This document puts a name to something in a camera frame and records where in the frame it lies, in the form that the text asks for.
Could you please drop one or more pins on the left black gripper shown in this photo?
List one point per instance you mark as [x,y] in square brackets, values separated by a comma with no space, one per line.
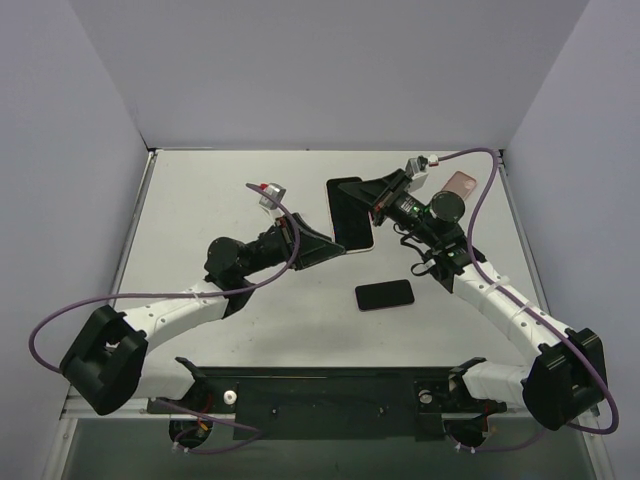
[292,240]

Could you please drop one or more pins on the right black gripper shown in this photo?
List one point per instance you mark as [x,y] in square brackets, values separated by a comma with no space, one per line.
[388,192]

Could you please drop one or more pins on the beige phone case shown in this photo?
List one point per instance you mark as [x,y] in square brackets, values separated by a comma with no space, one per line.
[330,210]

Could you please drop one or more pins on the pink phone case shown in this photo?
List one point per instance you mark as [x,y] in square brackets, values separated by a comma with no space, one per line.
[460,183]

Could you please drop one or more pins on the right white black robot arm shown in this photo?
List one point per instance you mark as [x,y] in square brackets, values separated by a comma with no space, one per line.
[564,372]

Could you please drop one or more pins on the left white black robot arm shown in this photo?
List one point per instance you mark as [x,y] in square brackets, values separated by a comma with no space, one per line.
[107,363]

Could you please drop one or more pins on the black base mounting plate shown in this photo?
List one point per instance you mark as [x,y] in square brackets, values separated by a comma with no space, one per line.
[335,403]

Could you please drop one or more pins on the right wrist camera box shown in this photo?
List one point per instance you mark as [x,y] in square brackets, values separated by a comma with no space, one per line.
[417,170]

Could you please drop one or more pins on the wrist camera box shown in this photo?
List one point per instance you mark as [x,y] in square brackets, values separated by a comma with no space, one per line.
[417,170]
[271,196]

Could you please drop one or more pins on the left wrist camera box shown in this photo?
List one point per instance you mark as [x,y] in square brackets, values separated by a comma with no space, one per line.
[271,196]

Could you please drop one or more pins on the aluminium table frame rail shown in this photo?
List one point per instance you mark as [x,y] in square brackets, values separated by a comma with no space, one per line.
[66,427]

